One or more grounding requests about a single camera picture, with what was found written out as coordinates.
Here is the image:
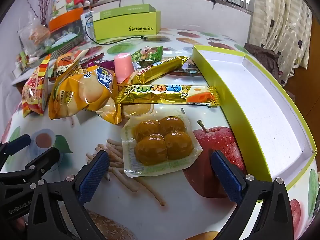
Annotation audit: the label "pink jelly cup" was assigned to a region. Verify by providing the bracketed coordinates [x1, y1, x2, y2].
[114, 53, 137, 83]

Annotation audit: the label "gold snack bar wrapper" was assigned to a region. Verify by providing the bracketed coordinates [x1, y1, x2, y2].
[130, 56, 190, 85]
[116, 84, 222, 107]

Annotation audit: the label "purple snack packet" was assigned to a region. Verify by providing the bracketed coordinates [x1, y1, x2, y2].
[86, 59, 115, 70]

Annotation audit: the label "patterned cream curtain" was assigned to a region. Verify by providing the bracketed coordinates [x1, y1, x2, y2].
[246, 0, 313, 87]

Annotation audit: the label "clear pack of brown eggs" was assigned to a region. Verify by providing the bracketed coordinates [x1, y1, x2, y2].
[121, 109, 203, 178]

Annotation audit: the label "shallow green cardboard tray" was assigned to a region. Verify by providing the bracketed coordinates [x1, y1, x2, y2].
[192, 44, 318, 203]

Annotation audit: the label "purple decorative twigs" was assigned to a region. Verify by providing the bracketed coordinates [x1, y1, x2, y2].
[25, 0, 54, 27]

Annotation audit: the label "orange snack packet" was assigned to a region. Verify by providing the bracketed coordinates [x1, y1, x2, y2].
[51, 49, 88, 80]

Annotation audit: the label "green pea snack packet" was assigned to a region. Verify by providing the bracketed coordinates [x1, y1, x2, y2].
[131, 46, 163, 68]

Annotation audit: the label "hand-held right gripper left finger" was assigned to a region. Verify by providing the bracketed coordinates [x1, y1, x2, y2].
[26, 150, 110, 240]

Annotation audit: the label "colourful cartoon box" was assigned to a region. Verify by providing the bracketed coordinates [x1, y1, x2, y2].
[50, 0, 75, 20]

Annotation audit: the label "brown cloth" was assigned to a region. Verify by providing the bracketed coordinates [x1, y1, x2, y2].
[244, 42, 282, 80]

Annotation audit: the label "white paper sheet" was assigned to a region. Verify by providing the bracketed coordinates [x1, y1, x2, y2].
[11, 67, 30, 85]

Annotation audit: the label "yellow potato chips bag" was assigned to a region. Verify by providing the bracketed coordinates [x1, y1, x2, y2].
[48, 65, 123, 125]

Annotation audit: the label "red yellow striped snack bag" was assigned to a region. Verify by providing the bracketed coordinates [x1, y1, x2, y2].
[21, 54, 52, 118]

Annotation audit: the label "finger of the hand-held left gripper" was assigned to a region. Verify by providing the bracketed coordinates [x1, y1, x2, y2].
[0, 147, 61, 184]
[0, 134, 32, 167]

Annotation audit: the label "dark red snack packet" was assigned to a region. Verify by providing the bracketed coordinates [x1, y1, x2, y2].
[80, 52, 105, 67]

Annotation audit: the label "wooden wardrobe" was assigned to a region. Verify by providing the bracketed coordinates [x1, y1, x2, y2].
[285, 55, 314, 130]

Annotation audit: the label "green cardboard box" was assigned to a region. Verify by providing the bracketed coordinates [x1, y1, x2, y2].
[92, 4, 162, 41]

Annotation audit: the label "black cable with connector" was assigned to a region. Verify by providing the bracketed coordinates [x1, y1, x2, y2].
[85, 17, 150, 45]

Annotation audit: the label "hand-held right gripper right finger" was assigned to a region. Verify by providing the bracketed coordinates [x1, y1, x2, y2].
[211, 150, 308, 240]

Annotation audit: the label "orange box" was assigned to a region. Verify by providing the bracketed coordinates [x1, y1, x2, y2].
[48, 7, 84, 32]

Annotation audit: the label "clear plastic bag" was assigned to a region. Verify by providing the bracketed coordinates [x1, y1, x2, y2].
[17, 17, 50, 55]

